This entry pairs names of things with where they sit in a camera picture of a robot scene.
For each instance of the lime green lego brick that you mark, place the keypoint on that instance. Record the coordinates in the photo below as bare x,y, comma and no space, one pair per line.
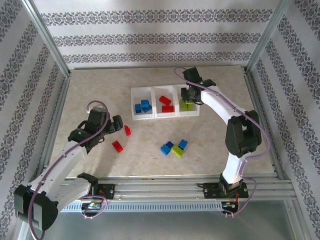
178,151
187,101
190,107
184,108

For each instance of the red lego brick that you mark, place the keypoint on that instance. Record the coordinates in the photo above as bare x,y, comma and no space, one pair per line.
165,100
117,146
167,108

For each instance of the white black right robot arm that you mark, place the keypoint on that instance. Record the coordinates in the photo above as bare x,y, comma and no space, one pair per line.
240,135

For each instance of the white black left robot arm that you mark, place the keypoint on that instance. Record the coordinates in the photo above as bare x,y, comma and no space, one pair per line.
62,162

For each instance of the small red sloped lego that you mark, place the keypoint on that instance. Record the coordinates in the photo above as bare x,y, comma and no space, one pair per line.
127,130

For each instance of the white plastic bin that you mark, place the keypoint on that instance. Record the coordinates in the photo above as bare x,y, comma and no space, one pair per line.
145,117
191,113
165,115

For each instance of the small circuit board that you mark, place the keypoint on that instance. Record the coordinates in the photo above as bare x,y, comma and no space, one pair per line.
228,205
92,205

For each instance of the aluminium mounting beam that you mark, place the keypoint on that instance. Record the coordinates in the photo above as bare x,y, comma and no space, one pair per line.
160,187

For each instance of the grey metal sheet panel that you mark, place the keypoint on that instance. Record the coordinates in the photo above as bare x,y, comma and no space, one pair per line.
160,227

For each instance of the aluminium side rail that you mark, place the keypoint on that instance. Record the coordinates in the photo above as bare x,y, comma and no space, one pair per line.
53,120
259,105

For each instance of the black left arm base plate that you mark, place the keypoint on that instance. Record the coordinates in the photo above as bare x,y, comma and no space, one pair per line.
110,191

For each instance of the aluminium frame post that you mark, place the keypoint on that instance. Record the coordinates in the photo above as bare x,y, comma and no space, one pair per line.
266,37
48,40

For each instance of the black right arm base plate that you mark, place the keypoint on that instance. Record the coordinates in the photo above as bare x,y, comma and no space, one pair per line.
211,191

